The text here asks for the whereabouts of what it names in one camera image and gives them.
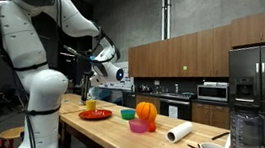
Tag small orange ball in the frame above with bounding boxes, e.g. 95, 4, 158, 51
147, 121, 158, 134

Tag black dishwasher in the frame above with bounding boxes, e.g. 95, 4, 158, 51
121, 91, 138, 110

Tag black built-in oven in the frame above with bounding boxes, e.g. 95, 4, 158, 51
157, 96, 195, 122

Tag pink plastic bowl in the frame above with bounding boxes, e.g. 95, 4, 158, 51
127, 117, 150, 135

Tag green bowl with blue tape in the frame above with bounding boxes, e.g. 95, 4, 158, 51
119, 107, 138, 122

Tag orange pumpkin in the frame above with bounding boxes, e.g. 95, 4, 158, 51
133, 100, 160, 125

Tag white paper on oven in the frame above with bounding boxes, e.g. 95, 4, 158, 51
167, 104, 180, 120

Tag red plate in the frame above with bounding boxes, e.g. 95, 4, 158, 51
77, 105, 114, 124

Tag white paper towel roll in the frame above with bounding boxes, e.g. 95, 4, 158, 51
164, 118, 195, 146

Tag black spirit level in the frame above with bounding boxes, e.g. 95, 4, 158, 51
79, 70, 93, 105

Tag clear plastic pitcher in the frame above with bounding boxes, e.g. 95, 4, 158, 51
226, 101, 265, 148

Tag brown lower cabinet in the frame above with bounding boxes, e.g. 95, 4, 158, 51
133, 94, 163, 113
188, 101, 233, 131

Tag yellow cup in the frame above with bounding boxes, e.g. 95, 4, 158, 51
84, 98, 98, 113

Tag round wooden stool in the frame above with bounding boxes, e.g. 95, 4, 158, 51
0, 122, 27, 148

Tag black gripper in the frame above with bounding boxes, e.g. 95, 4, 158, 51
88, 60, 110, 80

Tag silver microwave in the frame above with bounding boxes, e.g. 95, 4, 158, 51
195, 82, 231, 104

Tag brown upper wall cabinets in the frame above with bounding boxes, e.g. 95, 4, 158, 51
124, 0, 265, 94

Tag grey vertical pipe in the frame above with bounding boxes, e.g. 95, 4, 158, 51
156, 0, 176, 42

